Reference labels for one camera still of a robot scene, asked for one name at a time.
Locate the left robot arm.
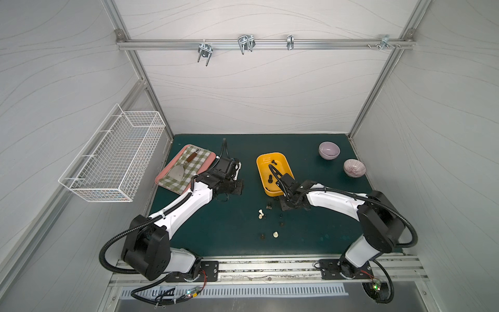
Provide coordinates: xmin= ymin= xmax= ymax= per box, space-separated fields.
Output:
xmin=121 ymin=157 xmax=243 ymax=281

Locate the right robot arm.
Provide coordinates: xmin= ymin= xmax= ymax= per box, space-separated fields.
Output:
xmin=275 ymin=174 xmax=406 ymax=278

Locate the yellow plastic storage box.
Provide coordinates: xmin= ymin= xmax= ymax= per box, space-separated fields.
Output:
xmin=256 ymin=152 xmax=294 ymax=197

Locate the pink tray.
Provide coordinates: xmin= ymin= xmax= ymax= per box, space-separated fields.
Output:
xmin=154 ymin=144 xmax=217 ymax=196

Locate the green checkered cloth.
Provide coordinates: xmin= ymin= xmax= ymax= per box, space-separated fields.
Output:
xmin=159 ymin=145 xmax=212 ymax=194

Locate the purple bowl upright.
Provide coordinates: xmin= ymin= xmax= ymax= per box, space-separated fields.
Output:
xmin=318 ymin=142 xmax=340 ymax=161

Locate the purple ribbed bowl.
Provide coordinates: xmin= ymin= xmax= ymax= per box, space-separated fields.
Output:
xmin=343 ymin=159 xmax=366 ymax=178

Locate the white vent strip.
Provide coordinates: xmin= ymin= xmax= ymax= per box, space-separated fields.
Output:
xmin=140 ymin=283 xmax=349 ymax=299

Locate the metal hook clamp left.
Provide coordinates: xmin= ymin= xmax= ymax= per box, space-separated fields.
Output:
xmin=197 ymin=42 xmax=213 ymax=66

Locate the metal hook clamp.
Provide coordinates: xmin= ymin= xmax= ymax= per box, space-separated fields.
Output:
xmin=197 ymin=42 xmax=213 ymax=66
xmin=237 ymin=35 xmax=256 ymax=55

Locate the metal hook clamp middle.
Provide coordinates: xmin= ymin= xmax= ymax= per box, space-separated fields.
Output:
xmin=237 ymin=35 xmax=256 ymax=55

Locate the aluminium crossbar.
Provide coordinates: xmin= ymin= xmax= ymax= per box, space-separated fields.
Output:
xmin=116 ymin=38 xmax=417 ymax=51

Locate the metal spatula wooden handle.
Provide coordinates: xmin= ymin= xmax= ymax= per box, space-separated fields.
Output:
xmin=167 ymin=149 xmax=200 ymax=181

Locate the left black conduit cable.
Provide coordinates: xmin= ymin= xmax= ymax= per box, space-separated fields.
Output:
xmin=98 ymin=190 xmax=194 ymax=274

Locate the black conduit cable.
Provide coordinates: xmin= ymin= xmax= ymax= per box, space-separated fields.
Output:
xmin=268 ymin=163 xmax=418 ymax=304
xmin=98 ymin=190 xmax=194 ymax=274

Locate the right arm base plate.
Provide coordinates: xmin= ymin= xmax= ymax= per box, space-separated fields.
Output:
xmin=313 ymin=259 xmax=374 ymax=280

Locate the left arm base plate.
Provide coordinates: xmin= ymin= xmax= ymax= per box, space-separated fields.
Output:
xmin=166 ymin=260 xmax=220 ymax=283

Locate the white wire basket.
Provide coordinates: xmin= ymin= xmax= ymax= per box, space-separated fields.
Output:
xmin=58 ymin=104 xmax=165 ymax=203

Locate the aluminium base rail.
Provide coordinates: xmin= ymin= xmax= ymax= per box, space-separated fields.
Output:
xmin=108 ymin=254 xmax=430 ymax=287

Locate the right black conduit cable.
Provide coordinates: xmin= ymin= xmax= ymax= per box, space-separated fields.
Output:
xmin=268 ymin=163 xmax=418 ymax=304

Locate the metal ring clamp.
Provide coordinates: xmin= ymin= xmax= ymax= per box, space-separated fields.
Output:
xmin=287 ymin=35 xmax=294 ymax=51

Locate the metal bracket right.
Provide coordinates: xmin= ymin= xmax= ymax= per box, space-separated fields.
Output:
xmin=366 ymin=35 xmax=402 ymax=51

